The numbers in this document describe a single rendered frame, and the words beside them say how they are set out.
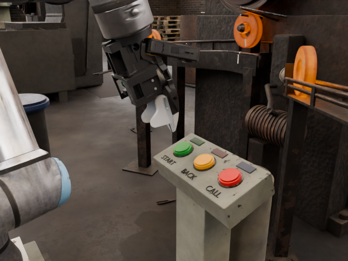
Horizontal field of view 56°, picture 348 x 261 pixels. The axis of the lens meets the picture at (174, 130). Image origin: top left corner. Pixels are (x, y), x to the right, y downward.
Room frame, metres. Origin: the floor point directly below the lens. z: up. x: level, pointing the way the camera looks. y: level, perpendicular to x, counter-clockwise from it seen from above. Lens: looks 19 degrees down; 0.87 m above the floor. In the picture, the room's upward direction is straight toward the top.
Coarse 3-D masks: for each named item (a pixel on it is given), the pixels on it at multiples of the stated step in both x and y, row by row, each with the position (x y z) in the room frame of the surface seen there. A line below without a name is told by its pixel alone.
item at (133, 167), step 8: (144, 104) 1.77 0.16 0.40; (136, 112) 1.80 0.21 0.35; (136, 120) 1.80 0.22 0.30; (144, 128) 1.78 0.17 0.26; (144, 136) 1.78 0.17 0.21; (144, 144) 1.78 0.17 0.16; (144, 152) 1.78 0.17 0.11; (136, 160) 1.89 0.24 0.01; (144, 160) 1.78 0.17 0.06; (152, 160) 1.89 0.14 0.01; (128, 168) 1.77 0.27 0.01; (136, 168) 1.77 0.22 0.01; (144, 168) 1.77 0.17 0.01; (152, 168) 1.77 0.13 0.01
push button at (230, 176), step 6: (228, 168) 0.52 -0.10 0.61; (234, 168) 0.52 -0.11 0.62; (222, 174) 0.51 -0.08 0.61; (228, 174) 0.51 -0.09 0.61; (234, 174) 0.51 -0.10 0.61; (240, 174) 0.51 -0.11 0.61; (222, 180) 0.50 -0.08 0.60; (228, 180) 0.49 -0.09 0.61; (234, 180) 0.49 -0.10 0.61; (240, 180) 0.50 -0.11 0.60
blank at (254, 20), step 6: (240, 18) 1.56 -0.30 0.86; (246, 18) 1.53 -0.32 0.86; (252, 18) 1.50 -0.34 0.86; (258, 18) 1.50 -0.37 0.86; (252, 24) 1.50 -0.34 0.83; (258, 24) 1.48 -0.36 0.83; (234, 30) 1.59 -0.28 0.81; (252, 30) 1.50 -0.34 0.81; (258, 30) 1.47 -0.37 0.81; (234, 36) 1.59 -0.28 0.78; (240, 36) 1.56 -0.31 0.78; (246, 36) 1.56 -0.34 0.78; (252, 36) 1.49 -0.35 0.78; (258, 36) 1.48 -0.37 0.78; (240, 42) 1.55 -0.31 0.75; (246, 42) 1.52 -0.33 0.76; (252, 42) 1.49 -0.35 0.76
